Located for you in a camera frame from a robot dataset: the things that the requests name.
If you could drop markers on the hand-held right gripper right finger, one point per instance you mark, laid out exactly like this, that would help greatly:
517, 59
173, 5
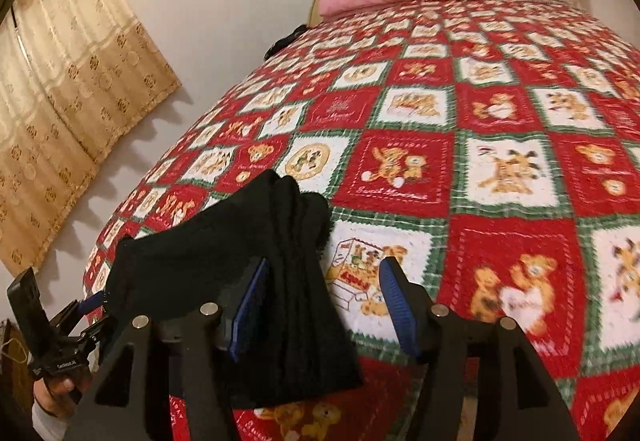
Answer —
400, 317

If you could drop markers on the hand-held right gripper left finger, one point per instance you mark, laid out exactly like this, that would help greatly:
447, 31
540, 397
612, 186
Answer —
247, 317

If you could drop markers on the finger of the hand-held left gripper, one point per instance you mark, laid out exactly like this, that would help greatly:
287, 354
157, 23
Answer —
97, 328
91, 304

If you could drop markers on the black pants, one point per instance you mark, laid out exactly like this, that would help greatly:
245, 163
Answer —
300, 296

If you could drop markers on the person's left forearm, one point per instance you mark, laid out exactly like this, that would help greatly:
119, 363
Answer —
47, 423

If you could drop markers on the person's left hand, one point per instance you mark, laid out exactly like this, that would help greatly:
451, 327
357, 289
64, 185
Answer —
56, 387

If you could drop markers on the brown wooden furniture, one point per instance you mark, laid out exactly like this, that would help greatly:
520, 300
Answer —
12, 371

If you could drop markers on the beige patterned curtain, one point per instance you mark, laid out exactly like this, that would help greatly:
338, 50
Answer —
70, 96

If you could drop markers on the red teddy bear printed blanket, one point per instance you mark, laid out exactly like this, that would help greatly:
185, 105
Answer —
500, 121

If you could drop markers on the dark cloth bundle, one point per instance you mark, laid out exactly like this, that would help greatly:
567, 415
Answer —
282, 43

